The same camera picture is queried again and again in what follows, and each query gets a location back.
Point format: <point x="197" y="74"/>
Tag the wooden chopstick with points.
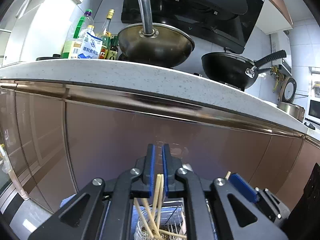
<point x="149" y="223"/>
<point x="157" y="193"/>
<point x="228" y="175"/>
<point x="162" y="234"/>
<point x="160" y="201"/>

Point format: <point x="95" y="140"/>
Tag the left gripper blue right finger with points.
<point x="168" y="170"/>

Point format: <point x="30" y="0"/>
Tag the blue towel mat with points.
<point x="66" y="200"/>

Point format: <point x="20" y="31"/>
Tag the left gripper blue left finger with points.
<point x="148" y="170"/>

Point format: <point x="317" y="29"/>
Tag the pink white ceramic spoon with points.
<point x="187" y="166"/>

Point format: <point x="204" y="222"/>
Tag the black wok with lid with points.
<point x="236" y="70"/>

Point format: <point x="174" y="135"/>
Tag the small dark sauce bottle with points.
<point x="113" y="51"/>

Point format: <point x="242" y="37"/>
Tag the blue white salt bag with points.
<point x="88" y="48"/>

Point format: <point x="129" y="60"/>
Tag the white storage box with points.
<point x="35" y="28"/>

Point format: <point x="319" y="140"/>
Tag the black range hood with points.
<point x="227" y="23"/>

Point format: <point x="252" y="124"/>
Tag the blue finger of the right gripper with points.
<point x="243" y="187"/>

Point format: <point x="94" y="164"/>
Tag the bronze wok with handle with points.
<point x="154" y="43"/>

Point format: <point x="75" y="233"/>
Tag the rice cooker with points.
<point x="286" y="96"/>

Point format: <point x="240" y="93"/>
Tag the clear utensil holder with rack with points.
<point x="171" y="222"/>

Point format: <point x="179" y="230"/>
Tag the white microwave oven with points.
<point x="313" y="110"/>

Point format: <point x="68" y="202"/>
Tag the yellow cap glass bottle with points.
<point x="105" y="35"/>

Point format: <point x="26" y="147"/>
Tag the green cap oil bottle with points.
<point x="76" y="34"/>

